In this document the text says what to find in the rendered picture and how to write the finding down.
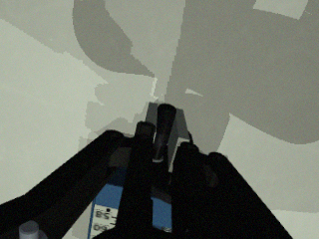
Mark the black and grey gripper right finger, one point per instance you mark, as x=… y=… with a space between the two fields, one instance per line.
x=244 y=214

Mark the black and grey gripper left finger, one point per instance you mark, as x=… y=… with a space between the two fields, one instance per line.
x=51 y=208

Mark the blue bench vise with black handwheel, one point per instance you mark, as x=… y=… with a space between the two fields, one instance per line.
x=108 y=200

